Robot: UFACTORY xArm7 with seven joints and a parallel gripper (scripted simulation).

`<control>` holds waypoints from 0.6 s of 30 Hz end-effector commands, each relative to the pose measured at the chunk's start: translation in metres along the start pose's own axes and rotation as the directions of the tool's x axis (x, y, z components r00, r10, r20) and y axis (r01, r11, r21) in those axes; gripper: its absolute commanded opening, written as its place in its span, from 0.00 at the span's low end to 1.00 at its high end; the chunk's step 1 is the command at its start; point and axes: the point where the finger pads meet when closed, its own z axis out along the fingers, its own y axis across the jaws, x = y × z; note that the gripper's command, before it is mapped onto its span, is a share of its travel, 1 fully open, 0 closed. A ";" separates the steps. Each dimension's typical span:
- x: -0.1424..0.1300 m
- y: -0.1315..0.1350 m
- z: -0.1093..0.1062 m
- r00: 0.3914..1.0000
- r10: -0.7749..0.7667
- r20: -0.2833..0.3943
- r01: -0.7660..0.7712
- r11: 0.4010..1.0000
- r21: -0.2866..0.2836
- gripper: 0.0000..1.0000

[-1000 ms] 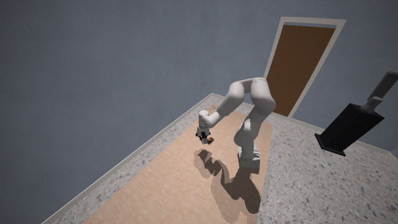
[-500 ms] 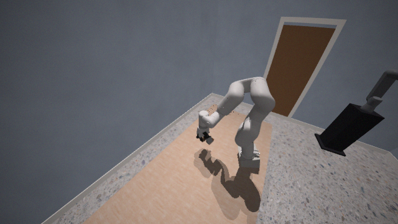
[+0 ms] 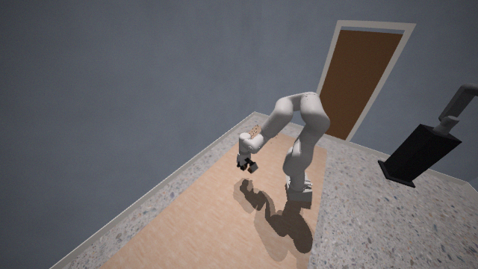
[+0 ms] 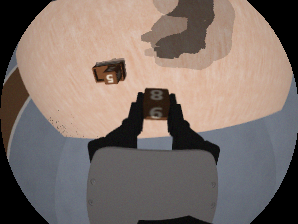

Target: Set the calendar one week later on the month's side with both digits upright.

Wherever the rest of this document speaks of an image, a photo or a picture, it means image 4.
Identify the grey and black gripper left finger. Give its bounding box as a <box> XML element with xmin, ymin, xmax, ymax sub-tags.
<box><xmin>88</xmin><ymin>92</ymin><xmax>144</xmax><ymax>163</ymax></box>

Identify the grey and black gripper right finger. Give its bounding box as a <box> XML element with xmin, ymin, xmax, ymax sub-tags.
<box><xmin>167</xmin><ymin>93</ymin><xmax>220</xmax><ymax>165</ymax></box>

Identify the brown wooden tray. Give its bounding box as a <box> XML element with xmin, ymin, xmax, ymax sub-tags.
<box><xmin>92</xmin><ymin>61</ymin><xmax>126</xmax><ymax>83</ymax></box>

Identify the brown cube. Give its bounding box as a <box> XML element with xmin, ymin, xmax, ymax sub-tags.
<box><xmin>102</xmin><ymin>66</ymin><xmax>121</xmax><ymax>85</ymax></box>
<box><xmin>143</xmin><ymin>88</ymin><xmax>170</xmax><ymax>121</ymax></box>

